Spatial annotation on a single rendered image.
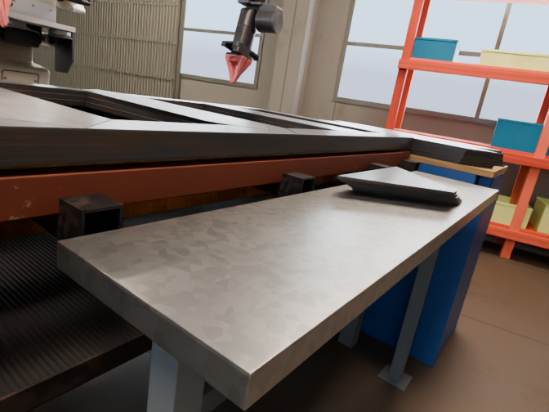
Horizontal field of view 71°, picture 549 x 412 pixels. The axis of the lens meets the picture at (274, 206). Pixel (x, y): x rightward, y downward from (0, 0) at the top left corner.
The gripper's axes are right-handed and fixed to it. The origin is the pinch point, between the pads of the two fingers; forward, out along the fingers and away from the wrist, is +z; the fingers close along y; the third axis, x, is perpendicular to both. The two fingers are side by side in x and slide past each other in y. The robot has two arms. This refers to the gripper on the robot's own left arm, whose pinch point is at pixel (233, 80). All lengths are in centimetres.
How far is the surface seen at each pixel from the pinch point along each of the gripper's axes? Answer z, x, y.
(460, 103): -88, 1, 299
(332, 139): 11.5, -35.8, 0.2
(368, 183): 20, -50, -5
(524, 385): 76, -93, 102
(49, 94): 18.3, 28.9, -33.7
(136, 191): 31, -35, -50
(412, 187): 19, -58, -2
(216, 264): 34, -54, -53
